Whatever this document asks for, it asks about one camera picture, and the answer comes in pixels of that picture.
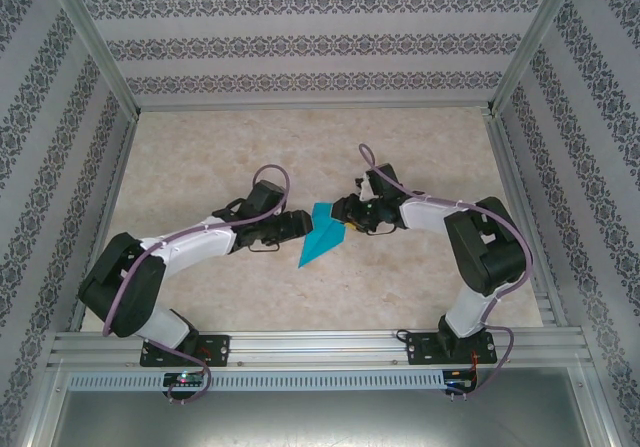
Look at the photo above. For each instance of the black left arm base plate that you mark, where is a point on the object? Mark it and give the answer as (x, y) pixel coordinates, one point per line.
(220, 349)

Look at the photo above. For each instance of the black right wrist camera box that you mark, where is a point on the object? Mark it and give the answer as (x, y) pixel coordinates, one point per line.
(386, 182)

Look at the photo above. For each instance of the blue paper sheet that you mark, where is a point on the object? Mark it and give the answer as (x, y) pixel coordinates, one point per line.
(320, 242)

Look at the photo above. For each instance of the grey metal sheet panel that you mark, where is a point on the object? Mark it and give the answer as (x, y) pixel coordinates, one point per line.
(320, 422)

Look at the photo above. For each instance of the aluminium mounting rail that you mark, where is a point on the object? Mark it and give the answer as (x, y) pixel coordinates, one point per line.
(315, 347)

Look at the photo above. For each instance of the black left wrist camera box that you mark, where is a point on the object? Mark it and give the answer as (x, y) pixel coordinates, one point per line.
(266, 196)

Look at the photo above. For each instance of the white right camera bracket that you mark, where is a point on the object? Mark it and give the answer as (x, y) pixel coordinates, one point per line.
(366, 188)

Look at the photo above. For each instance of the aluminium back rail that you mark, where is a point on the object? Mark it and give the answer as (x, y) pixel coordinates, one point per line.
(315, 106)

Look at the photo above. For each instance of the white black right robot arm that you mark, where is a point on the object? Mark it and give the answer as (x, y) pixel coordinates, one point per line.
(470, 307)

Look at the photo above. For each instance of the aluminium side rail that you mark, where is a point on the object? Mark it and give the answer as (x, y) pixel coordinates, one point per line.
(525, 227)
(102, 227)

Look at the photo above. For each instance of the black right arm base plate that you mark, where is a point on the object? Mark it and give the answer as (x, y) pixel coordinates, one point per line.
(420, 349)

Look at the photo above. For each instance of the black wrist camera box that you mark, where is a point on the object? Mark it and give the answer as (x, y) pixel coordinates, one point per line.
(386, 182)
(266, 196)

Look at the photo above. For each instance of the aluminium frame post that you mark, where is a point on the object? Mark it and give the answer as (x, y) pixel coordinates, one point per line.
(535, 42)
(95, 42)

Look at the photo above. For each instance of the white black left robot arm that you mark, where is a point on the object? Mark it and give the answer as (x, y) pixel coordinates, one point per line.
(195, 244)

